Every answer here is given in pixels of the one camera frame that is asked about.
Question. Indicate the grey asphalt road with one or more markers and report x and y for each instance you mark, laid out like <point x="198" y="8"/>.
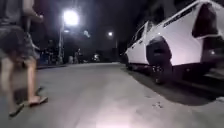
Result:
<point x="100" y="96"/>

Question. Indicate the street lamp pole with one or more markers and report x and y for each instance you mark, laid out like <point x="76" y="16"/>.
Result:
<point x="61" y="43"/>

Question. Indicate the white pickup truck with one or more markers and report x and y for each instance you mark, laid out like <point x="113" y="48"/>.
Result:
<point x="176" y="43"/>

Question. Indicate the person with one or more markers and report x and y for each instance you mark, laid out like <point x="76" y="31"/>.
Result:
<point x="18" y="50"/>

